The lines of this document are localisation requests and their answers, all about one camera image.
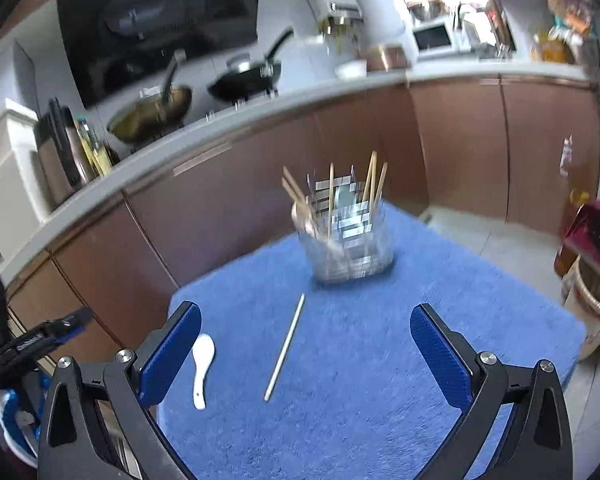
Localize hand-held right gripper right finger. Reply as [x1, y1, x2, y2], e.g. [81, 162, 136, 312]
[411, 303, 574, 480]

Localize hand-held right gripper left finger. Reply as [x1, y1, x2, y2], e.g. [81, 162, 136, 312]
[37, 301, 202, 480]

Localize white ceramic spoon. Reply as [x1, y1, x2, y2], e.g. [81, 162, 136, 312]
[191, 334, 216, 409]
[292, 200, 315, 235]

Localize wooden chopstick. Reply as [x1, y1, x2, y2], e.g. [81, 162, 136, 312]
[281, 166, 312, 213]
[373, 162, 388, 203]
[263, 293, 306, 402]
[280, 179, 307, 218]
[361, 150, 378, 203]

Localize clear plastic utensil holder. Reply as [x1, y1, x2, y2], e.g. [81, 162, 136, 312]
[292, 172, 396, 284]

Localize person's left hand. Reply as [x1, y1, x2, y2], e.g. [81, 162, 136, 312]
[0, 387, 45, 467]

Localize blue towel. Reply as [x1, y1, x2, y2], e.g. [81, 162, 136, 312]
[157, 200, 588, 480]

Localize white refrigerator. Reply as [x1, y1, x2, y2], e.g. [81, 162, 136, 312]
[0, 99, 47, 266]

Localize brown kitchen cabinets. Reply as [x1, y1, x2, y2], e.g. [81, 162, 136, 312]
[5, 74, 600, 361]

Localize knife block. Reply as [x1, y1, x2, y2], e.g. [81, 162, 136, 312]
[32, 97, 89, 207]

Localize yellow oil bottle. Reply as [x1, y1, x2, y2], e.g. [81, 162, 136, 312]
[554, 190, 589, 279]

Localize woven trash bin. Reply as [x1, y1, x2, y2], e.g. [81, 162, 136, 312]
[562, 255, 600, 362]

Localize oil bottles on counter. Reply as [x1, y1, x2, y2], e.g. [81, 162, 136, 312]
[75, 116, 114, 177]

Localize white kitchen countertop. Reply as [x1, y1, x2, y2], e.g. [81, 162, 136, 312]
[0, 60, 600, 281]

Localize brass wok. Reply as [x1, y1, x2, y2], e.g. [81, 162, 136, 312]
[106, 50, 194, 144]

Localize black frying pan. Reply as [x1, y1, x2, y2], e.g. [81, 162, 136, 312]
[207, 27, 296, 102]

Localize white bowl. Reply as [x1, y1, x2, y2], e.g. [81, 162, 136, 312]
[335, 59, 370, 81]

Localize copper pot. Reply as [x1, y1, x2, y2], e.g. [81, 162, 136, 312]
[362, 44, 412, 72]

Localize black range hood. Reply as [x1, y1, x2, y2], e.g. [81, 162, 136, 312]
[55, 0, 264, 109]

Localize white microwave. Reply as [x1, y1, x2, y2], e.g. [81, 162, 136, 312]
[411, 20, 456, 56]

